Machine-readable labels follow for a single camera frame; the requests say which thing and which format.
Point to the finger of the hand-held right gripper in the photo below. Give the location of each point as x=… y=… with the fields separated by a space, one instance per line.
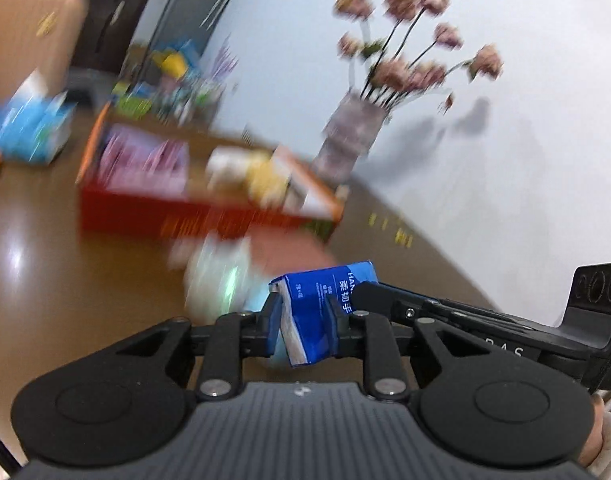
x=475 y=311
x=380 y=301

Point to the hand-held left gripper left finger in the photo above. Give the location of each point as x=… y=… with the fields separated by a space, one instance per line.
x=274 y=322

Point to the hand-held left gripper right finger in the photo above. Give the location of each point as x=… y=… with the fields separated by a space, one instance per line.
x=337 y=327

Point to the blue pocket tissue packet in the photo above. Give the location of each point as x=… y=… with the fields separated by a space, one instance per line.
x=310 y=320

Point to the light blue plush toy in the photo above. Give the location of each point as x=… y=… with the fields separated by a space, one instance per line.
x=255 y=300

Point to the white bath puff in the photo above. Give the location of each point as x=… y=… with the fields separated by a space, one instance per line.
x=210 y=275

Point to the yellow plush toy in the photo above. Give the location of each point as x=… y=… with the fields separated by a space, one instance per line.
x=265 y=180

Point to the red cardboard box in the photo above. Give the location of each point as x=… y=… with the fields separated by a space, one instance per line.
x=130 y=210

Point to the purple linen pouch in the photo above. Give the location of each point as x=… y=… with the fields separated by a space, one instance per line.
x=128 y=152

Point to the blue soft tissue pack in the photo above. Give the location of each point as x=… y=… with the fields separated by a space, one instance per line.
x=30 y=130

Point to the yellow flower crumbs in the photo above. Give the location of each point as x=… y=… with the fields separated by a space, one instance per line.
x=400 y=235

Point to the pale dried petal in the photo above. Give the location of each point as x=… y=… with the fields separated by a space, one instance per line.
x=342 y=193

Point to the mottled pink vase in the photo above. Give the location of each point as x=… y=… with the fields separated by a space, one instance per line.
x=348 y=135

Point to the dried pink roses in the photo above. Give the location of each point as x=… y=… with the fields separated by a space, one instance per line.
x=410 y=72

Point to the blue and yellow bags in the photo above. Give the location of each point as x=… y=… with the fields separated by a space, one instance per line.
x=175 y=65

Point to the grey fridge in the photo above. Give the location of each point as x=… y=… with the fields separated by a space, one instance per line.
x=195 y=0

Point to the dark brown door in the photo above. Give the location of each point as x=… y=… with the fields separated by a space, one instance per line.
x=115 y=0

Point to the purple flower wall decal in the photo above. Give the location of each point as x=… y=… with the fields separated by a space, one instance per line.
x=223 y=65

